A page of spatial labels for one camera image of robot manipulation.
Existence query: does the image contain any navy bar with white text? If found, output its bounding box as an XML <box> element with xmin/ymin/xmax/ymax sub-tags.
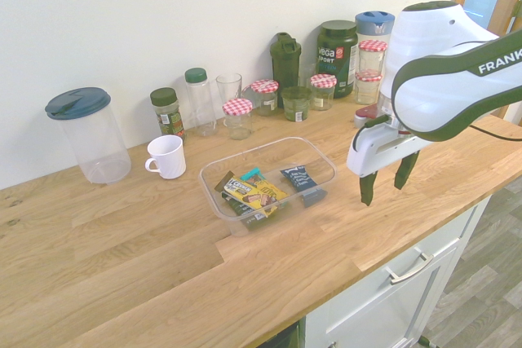
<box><xmin>279</xmin><ymin>165</ymin><xmax>316</xmax><ymax>195</ymax></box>

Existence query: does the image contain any dark green shaker bottle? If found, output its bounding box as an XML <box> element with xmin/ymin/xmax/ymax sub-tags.
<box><xmin>269</xmin><ymin>31</ymin><xmax>303</xmax><ymax>110</ymax></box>

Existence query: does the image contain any glass jar red checkered lid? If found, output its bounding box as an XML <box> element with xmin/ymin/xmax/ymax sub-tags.
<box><xmin>357</xmin><ymin>39</ymin><xmax>388</xmax><ymax>77</ymax></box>
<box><xmin>309</xmin><ymin>73</ymin><xmax>338</xmax><ymax>112</ymax></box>
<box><xmin>353</xmin><ymin>70</ymin><xmax>384</xmax><ymax>106</ymax></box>
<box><xmin>222</xmin><ymin>99</ymin><xmax>255</xmax><ymax>141</ymax></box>
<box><xmin>250</xmin><ymin>79</ymin><xmax>281</xmax><ymax>117</ymax></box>

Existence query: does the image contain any black yellow crunch bar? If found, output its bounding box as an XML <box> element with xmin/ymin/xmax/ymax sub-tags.
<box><xmin>215</xmin><ymin>175</ymin><xmax>286</xmax><ymax>207</ymax></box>

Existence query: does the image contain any white kitchen cabinet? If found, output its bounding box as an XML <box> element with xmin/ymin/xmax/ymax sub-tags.
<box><xmin>303</xmin><ymin>196</ymin><xmax>493</xmax><ymax>348</ymax></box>

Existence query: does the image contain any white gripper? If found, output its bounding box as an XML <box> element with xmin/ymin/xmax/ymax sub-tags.
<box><xmin>346</xmin><ymin>117</ymin><xmax>429</xmax><ymax>207</ymax></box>

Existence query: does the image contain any clear plastic rectangular container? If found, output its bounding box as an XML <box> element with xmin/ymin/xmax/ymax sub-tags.
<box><xmin>198</xmin><ymin>136</ymin><xmax>339</xmax><ymax>238</ymax></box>

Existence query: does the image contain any clear pitcher with blue lid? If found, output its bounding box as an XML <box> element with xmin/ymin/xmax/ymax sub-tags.
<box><xmin>44</xmin><ymin>86</ymin><xmax>133</xmax><ymax>185</ymax></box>

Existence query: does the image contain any teal wrapped snack bar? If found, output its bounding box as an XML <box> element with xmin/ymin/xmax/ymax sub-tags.
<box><xmin>240</xmin><ymin>167</ymin><xmax>267</xmax><ymax>187</ymax></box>

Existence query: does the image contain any clear bottle with green cap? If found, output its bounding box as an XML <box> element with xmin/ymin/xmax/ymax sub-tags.
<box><xmin>184</xmin><ymin>67</ymin><xmax>218</xmax><ymax>138</ymax></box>

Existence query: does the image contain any silver drawer handle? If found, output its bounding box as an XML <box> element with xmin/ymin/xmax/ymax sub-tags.
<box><xmin>385</xmin><ymin>251</ymin><xmax>435</xmax><ymax>286</ymax></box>

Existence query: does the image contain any yellow wrapped snack bar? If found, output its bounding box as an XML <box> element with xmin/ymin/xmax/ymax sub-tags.
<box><xmin>244</xmin><ymin>183</ymin><xmax>289</xmax><ymax>218</ymax></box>

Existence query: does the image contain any dark green wrapped bar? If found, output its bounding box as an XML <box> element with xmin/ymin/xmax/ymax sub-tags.
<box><xmin>222</xmin><ymin>192</ymin><xmax>267</xmax><ymax>230</ymax></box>

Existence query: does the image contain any dark Vega protein tub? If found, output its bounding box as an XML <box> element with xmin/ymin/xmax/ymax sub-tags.
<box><xmin>316</xmin><ymin>20</ymin><xmax>360</xmax><ymax>100</ymax></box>

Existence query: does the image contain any white ceramic mug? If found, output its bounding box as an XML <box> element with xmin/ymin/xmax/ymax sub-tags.
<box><xmin>144</xmin><ymin>134</ymin><xmax>188</xmax><ymax>181</ymax></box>

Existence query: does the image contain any clear drinking glass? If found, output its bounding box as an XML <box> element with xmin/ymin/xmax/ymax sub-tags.
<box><xmin>215</xmin><ymin>73</ymin><xmax>244</xmax><ymax>109</ymax></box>

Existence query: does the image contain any translucent canister with blue lid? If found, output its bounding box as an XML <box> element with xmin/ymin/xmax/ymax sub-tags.
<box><xmin>354</xmin><ymin>11</ymin><xmax>396</xmax><ymax>80</ymax></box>

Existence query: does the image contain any plain dark blue bar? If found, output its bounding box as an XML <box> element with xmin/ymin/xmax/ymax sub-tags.
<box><xmin>301</xmin><ymin>187</ymin><xmax>329</xmax><ymax>209</ymax></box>

